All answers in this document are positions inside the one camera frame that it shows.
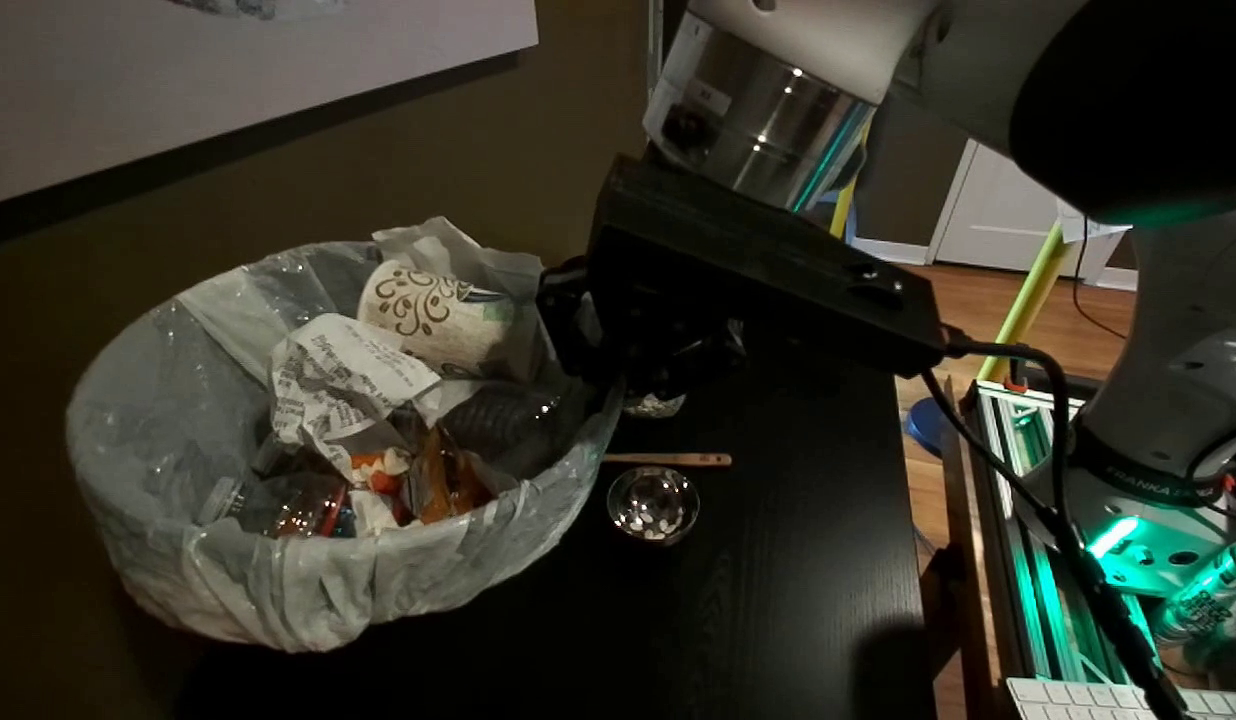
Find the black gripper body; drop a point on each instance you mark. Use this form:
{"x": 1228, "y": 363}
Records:
{"x": 632, "y": 336}

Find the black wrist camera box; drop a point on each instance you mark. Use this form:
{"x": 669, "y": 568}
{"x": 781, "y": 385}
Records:
{"x": 749, "y": 261}

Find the small round glass bowl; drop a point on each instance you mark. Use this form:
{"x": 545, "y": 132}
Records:
{"x": 653, "y": 506}

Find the wooden spoon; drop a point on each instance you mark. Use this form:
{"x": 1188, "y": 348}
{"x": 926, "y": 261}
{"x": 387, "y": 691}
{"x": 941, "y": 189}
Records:
{"x": 675, "y": 459}

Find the blue floor disc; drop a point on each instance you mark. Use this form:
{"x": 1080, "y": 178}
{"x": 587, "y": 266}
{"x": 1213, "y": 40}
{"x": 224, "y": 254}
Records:
{"x": 926, "y": 422}

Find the yellow green pole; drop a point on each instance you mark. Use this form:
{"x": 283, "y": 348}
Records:
{"x": 1034, "y": 288}

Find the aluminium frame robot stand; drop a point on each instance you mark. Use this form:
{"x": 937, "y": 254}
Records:
{"x": 1123, "y": 595}

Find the white framed wall picture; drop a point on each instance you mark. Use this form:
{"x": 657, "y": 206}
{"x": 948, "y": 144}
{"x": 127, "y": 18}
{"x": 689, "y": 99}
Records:
{"x": 90, "y": 86}

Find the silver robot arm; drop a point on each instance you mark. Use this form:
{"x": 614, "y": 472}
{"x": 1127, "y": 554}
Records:
{"x": 1127, "y": 108}

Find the white door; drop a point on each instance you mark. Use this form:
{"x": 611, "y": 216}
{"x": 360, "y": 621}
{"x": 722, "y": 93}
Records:
{"x": 996, "y": 216}

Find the white keyboard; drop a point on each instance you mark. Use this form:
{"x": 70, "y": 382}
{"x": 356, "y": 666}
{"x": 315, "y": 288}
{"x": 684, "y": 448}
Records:
{"x": 1107, "y": 700}

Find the black bin with plastic liner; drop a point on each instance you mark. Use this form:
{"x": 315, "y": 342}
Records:
{"x": 337, "y": 437}

